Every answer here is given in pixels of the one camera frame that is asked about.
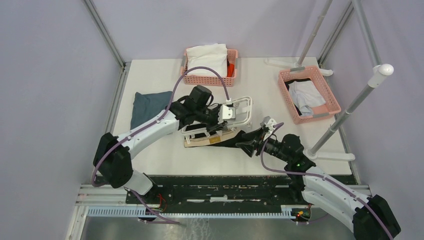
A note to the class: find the white clip hanger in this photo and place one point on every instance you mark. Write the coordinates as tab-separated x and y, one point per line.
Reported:
243	118

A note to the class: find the black underwear beige waistband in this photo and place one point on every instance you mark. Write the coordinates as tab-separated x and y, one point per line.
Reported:
196	135

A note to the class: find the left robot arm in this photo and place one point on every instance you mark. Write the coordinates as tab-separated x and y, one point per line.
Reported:
114	154

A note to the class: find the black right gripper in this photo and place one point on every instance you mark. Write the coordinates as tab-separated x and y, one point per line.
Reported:
248	147

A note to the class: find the folded blue-grey cloth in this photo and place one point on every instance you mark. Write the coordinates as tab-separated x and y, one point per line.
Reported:
146	106

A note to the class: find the white crumpled cloth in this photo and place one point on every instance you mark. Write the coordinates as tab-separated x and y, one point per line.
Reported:
213	56

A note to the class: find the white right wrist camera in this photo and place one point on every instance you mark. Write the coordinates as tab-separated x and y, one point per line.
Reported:
268	127

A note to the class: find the pink basket with white cloth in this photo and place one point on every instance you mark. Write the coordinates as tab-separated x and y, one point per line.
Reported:
232	57

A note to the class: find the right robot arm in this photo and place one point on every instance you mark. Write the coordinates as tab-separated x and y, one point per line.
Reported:
369	218

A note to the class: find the metal drying rack stand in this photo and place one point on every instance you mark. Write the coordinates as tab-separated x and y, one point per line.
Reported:
380	72

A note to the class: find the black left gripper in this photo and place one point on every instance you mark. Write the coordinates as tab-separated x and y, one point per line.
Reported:
216	109

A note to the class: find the light grey underwear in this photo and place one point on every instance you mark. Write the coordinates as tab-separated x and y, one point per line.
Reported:
305	96

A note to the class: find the pink basket with underwear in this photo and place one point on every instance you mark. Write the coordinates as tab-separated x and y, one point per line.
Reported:
313	73

